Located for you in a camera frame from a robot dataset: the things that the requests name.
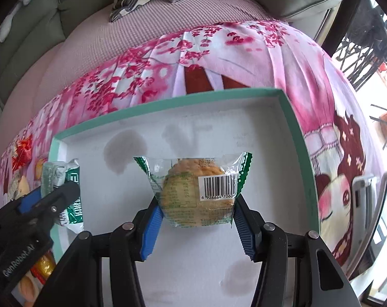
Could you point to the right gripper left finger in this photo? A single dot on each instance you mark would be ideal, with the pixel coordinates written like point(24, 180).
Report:
point(151, 231)

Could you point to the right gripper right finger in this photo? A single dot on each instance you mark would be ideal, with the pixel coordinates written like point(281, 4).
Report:
point(246, 226)

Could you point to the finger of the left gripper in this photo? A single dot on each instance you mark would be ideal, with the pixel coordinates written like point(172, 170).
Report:
point(29, 200)
point(58, 200)

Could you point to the pale green speckled snack pack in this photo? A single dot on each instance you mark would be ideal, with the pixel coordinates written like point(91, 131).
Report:
point(63, 178)

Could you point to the clear green edged cake pack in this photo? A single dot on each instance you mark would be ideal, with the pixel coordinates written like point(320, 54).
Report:
point(197, 192)

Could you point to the small red foil snack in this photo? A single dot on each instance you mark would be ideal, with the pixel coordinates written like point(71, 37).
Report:
point(22, 153)

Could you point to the yellow soft bread pack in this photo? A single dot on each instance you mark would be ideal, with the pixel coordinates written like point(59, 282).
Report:
point(44, 267)

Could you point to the teal rimmed white tray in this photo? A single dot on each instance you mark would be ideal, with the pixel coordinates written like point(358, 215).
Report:
point(202, 266)

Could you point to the smartphone on table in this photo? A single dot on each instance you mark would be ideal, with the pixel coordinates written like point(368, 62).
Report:
point(369, 197)

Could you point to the pink cartoon print cloth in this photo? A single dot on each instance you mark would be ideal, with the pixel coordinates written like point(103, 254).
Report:
point(224, 56)

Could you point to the grey green sofa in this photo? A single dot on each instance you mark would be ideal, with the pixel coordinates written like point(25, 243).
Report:
point(33, 26)

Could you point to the pink sofa seat cover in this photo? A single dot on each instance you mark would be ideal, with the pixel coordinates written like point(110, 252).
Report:
point(96, 40)

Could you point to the black folding rack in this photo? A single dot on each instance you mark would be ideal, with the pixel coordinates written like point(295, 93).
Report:
point(363, 49)

